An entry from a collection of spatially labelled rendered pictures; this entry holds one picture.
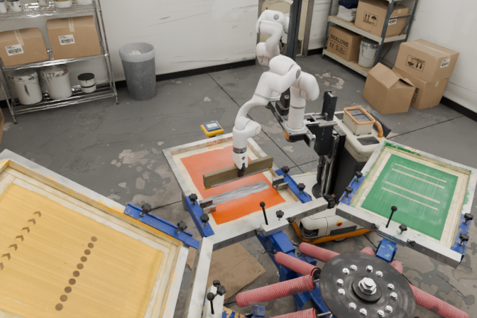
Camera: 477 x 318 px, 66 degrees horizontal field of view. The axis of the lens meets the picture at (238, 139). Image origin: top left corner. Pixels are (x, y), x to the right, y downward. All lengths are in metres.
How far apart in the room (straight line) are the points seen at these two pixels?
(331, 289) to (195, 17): 4.64
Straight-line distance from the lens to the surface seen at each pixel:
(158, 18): 5.31
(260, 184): 2.12
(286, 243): 1.73
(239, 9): 5.71
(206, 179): 1.91
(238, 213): 1.96
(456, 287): 3.29
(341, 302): 1.28
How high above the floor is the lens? 2.36
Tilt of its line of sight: 34 degrees down
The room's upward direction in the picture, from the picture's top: 2 degrees clockwise
